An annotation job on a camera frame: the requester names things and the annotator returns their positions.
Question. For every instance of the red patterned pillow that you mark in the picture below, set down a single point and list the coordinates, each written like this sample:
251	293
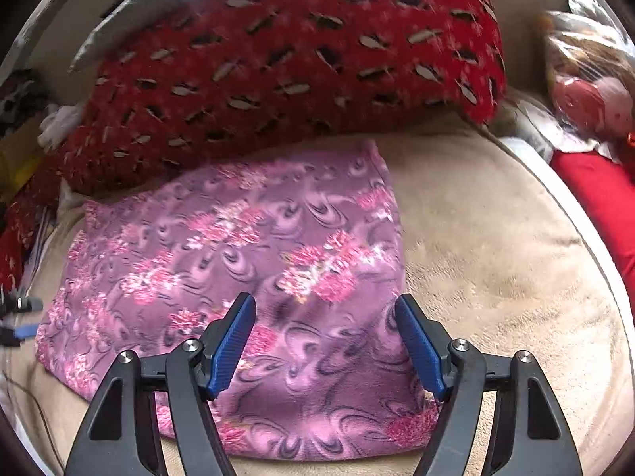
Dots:
217	75

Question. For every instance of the white crumpled plastic bag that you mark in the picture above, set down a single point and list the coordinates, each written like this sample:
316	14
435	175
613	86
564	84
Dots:
58	123

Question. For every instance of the plain red cushion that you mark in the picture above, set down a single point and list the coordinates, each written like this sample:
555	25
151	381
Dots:
606	193

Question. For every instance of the white bed sheet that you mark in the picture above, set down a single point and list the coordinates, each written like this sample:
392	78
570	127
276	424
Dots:
534	138

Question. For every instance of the purple pink floral cloth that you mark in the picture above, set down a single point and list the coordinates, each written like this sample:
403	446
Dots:
314	236

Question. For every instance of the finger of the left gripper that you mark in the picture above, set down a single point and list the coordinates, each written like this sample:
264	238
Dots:
13	337
18	304

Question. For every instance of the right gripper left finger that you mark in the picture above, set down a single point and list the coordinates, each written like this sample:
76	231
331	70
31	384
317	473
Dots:
119	433

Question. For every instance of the doll in plastic wrap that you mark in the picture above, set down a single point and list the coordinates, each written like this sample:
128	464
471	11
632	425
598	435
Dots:
590	77

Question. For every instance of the yellow box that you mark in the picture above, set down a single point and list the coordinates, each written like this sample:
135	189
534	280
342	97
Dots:
20	156

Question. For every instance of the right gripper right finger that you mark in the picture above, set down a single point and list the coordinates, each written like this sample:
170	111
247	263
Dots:
529	435

